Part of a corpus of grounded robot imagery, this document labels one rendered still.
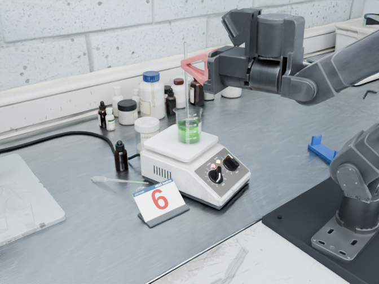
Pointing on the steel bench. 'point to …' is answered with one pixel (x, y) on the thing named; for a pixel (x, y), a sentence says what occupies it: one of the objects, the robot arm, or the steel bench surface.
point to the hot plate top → (177, 148)
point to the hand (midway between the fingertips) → (185, 63)
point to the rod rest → (318, 148)
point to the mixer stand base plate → (23, 201)
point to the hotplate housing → (187, 176)
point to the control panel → (221, 189)
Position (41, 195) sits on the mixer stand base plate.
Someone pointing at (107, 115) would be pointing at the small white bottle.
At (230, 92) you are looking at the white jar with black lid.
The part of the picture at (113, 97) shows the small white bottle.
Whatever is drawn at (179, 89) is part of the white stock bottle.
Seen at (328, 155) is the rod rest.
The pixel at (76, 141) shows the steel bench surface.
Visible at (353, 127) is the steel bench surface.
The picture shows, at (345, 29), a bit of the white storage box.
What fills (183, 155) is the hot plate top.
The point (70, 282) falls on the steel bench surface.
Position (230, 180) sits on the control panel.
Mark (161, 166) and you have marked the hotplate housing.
